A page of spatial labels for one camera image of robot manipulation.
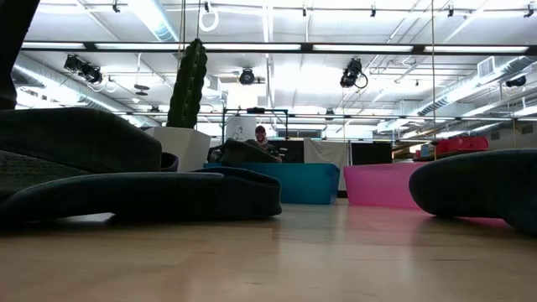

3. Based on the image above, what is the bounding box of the thin hanging cord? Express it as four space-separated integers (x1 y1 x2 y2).
430 0 437 160

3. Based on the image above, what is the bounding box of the blue plastic bin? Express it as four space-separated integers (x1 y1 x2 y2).
203 162 341 206

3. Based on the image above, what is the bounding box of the blue denim baseball cap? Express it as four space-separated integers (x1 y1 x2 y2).
409 148 537 235

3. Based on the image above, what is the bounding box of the dark grey fleece hat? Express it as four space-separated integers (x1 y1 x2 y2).
218 138 283 164

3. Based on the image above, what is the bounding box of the black background rig frame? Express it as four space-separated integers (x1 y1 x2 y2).
221 107 289 142

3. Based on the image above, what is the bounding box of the white hanging ring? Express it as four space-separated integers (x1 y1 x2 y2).
198 8 220 33

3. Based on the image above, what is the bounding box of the green cactus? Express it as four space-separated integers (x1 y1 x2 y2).
166 37 209 129

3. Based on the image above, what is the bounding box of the person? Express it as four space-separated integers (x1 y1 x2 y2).
253 124 283 164

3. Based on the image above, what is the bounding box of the red plastic crate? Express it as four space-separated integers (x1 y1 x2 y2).
435 136 490 154

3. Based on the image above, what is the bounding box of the grey cloth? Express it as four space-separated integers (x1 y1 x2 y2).
304 138 350 165

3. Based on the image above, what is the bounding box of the white angular plant pot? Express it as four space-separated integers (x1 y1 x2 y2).
144 126 212 173

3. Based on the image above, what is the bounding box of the black partition panel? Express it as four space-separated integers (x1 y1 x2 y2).
351 142 394 165

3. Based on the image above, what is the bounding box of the silver ventilation duct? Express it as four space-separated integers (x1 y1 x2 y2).
417 56 537 117

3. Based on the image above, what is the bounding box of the red plastic bin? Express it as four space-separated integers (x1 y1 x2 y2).
342 162 427 210

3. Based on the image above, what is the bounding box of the navy blue baseball cap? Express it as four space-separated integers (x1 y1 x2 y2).
0 152 283 224

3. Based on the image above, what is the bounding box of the black overhead crossbar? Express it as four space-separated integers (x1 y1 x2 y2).
20 40 537 55

